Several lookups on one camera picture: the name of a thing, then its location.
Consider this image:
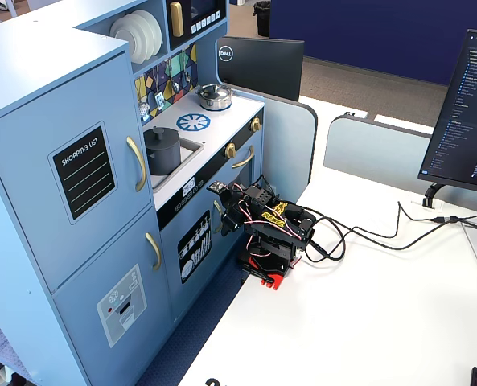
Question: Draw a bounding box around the dark gray toy pot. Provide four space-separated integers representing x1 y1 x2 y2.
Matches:
144 138 183 176

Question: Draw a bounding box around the short gold freezer handle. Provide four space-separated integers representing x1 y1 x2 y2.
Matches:
144 232 163 272

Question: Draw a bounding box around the dark blue office partition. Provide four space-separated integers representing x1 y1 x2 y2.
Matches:
269 0 477 86

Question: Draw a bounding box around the red robot base clamp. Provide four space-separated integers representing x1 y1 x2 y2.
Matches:
237 248 303 292

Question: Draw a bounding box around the white toy sink basin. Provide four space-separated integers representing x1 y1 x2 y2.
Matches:
143 136 205 191

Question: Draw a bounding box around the blue oven door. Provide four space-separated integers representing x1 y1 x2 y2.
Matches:
220 131 264 226

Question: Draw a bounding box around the black toy microwave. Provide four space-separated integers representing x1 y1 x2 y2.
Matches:
166 0 228 51

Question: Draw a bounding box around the blue fridge door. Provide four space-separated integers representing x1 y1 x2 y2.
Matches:
0 51 155 294

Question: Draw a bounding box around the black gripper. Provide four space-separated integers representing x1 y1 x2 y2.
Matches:
216 183 272 238

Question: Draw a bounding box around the dark gray pot lid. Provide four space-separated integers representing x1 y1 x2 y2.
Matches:
143 126 181 153

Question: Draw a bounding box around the hanging toy strainer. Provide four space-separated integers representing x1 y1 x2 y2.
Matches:
138 76 151 122

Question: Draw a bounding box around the small wrist camera board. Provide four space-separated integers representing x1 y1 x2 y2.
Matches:
206 180 228 197

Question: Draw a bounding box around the thin black cable with adapter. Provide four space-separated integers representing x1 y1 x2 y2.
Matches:
302 199 477 243

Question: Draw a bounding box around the blue dishwasher door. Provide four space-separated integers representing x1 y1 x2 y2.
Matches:
158 188 245 321

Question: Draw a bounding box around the hanging toy spatula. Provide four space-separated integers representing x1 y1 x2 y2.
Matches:
153 66 167 112

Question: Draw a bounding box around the black monitor showing code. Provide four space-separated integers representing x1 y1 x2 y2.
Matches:
417 28 477 197

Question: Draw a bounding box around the black trash can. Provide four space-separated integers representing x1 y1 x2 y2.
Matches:
253 0 272 38

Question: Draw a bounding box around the hanging toy ladle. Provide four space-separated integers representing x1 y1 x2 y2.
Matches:
168 59 181 93

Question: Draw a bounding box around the rounded light blue desk divider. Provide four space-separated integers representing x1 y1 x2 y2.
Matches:
229 88 319 204

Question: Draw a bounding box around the white toy plate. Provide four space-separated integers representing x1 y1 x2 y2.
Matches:
109 17 143 65
131 9 164 57
119 13 155 64

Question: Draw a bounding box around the long light blue desk divider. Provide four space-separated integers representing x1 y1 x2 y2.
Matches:
323 114 477 215

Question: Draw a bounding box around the blue freezer door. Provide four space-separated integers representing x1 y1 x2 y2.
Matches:
51 207 175 386

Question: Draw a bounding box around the blue toy kitchen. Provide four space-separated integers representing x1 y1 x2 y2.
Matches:
0 0 265 386

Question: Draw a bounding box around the long gold fridge handle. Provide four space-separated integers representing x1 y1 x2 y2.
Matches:
125 135 148 193

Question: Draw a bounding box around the thick black cable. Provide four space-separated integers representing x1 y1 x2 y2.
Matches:
302 215 477 263

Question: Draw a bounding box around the gold dishwasher door handle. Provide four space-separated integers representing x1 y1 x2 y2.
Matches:
212 199 225 236

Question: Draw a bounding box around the silver pot glass lid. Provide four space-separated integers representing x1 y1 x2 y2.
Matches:
195 83 231 101

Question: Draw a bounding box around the black Dell monitor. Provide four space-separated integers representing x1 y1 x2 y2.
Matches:
215 35 306 102

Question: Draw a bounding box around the gold oven door handle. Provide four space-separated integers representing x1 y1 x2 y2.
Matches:
231 145 256 170

